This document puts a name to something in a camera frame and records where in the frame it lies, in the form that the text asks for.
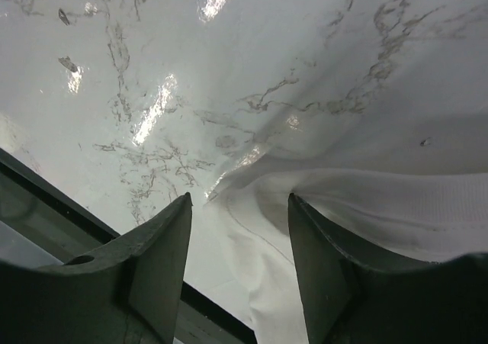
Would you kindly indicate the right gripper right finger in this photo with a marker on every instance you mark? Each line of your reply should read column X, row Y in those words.
column 353, row 291

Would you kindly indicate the white t shirt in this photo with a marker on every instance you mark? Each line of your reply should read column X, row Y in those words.
column 415, row 213

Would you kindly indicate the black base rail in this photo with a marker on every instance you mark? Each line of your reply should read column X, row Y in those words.
column 41, row 226

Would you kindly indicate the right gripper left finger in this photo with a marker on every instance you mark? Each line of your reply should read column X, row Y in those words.
column 126, row 291

